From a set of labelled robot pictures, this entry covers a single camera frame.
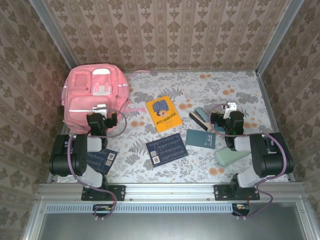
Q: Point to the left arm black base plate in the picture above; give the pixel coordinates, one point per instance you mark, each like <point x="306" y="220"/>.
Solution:
<point x="117" y="192"/>

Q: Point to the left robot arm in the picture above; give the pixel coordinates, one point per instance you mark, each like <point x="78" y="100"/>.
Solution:
<point x="75" y="160"/>

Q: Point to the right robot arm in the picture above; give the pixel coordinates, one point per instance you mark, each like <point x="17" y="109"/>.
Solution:
<point x="265" y="157"/>

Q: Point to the pale green pencil case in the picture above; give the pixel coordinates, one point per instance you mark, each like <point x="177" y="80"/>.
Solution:
<point x="225" y="157"/>

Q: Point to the small teal notebook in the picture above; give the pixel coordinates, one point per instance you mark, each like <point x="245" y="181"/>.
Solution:
<point x="200" y="138"/>

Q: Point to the grey metal sheet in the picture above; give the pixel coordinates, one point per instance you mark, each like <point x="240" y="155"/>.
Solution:
<point x="175" y="227"/>

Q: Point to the pink school backpack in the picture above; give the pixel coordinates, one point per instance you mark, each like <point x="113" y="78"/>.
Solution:
<point x="80" y="107"/>

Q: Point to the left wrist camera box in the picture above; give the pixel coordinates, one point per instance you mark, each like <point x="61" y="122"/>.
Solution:
<point x="101" y="108"/>

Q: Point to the left aluminium frame post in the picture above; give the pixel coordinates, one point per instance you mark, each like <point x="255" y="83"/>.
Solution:
<point x="55" y="35"/>

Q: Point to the teal black beige stationery item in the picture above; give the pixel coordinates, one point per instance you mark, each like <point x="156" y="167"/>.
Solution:
<point x="200" y="117"/>

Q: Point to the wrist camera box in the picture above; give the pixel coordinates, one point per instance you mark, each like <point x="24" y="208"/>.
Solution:
<point x="101" y="108"/>
<point x="231" y="107"/>

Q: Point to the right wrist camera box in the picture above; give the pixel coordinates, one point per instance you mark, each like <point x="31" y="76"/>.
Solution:
<point x="231" y="107"/>

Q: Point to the floral tablecloth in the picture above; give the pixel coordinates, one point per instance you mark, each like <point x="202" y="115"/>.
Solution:
<point x="200" y="87"/>

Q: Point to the right aluminium side rail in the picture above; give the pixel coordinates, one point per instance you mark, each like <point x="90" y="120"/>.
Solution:
<point x="271" y="112"/>

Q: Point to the aluminium frame post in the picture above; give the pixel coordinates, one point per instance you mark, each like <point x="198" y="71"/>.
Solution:
<point x="277" y="35"/>
<point x="55" y="35"/>

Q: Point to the dark blue QR-code booklet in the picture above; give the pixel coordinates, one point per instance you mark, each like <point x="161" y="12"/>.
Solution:
<point x="110" y="160"/>
<point x="167" y="150"/>

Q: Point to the aluminium mounting rail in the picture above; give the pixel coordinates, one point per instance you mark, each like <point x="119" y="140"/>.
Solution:
<point x="170" y="191"/>

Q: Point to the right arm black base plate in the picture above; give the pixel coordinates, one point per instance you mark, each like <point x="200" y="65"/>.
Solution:
<point x="221" y="192"/>

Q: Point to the back aluminium rail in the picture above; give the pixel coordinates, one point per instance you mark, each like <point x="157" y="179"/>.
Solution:
<point x="200" y="70"/>

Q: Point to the right aluminium frame post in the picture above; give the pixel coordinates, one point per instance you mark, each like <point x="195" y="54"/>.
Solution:
<point x="277" y="35"/>

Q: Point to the yellow paperback book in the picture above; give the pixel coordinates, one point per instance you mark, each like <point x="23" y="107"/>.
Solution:
<point x="162" y="117"/>

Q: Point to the teal case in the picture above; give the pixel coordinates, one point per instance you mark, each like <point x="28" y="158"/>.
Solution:
<point x="218" y="129"/>

